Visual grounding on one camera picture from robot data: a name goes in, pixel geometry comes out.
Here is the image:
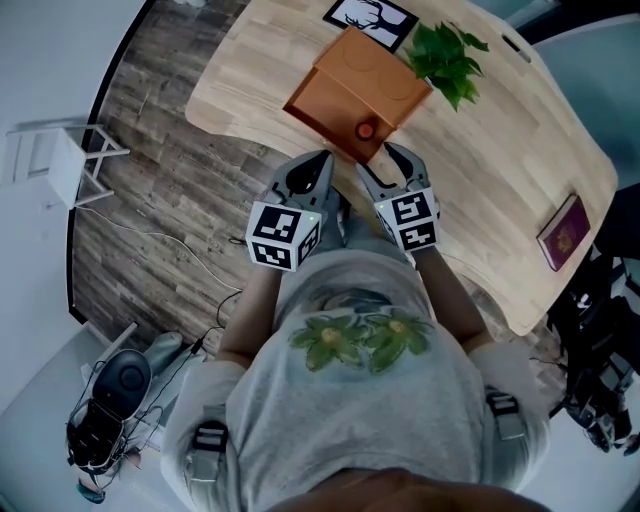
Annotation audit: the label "white stool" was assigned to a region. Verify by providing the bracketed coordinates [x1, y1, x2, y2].
[4, 117, 133, 211]

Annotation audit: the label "black framed deer picture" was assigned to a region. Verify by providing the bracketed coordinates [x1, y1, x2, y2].
[322, 0, 421, 56]

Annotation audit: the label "black cable with adapter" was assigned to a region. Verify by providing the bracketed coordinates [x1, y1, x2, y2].
[188, 287, 245, 357]

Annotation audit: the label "person's right forearm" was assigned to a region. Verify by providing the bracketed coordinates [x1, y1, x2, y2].
[411, 244, 489, 359]

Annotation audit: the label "white floor cable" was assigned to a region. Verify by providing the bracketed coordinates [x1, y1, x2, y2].
[74, 201, 242, 292]

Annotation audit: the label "orange wooden drawer box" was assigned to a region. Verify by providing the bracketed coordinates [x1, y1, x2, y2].
[282, 25, 435, 166]

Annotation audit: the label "grey trousers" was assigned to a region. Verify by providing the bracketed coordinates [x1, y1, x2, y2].
[322, 192, 402, 262]

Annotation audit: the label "black headset device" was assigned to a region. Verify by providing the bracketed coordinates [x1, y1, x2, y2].
[66, 348, 154, 472]

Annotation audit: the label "black office chair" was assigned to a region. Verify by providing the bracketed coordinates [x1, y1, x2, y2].
[592, 182, 640, 262]

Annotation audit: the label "black framed window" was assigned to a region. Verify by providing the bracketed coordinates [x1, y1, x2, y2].
[469, 0, 640, 49]

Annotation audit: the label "person's left forearm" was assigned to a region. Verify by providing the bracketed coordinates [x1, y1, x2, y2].
[216, 263, 282, 372]

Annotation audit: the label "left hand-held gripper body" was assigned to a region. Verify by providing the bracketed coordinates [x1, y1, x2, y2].
[244, 182, 332, 274]

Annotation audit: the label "black equipment pile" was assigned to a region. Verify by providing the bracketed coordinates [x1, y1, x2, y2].
[546, 249, 640, 454]

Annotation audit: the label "grey harness strap black buckle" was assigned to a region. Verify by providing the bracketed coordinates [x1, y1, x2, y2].
[189, 418, 232, 484]
[484, 386, 529, 442]

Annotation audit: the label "grey flower print shirt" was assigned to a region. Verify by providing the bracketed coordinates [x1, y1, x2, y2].
[159, 244, 551, 507]

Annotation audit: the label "green potted plant white pot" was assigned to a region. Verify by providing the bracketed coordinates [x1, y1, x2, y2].
[401, 20, 491, 114]

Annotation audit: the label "dark red book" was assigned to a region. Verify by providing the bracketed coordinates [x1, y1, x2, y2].
[535, 193, 593, 273]

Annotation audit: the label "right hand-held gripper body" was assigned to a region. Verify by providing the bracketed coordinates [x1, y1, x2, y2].
[372, 172, 443, 256]

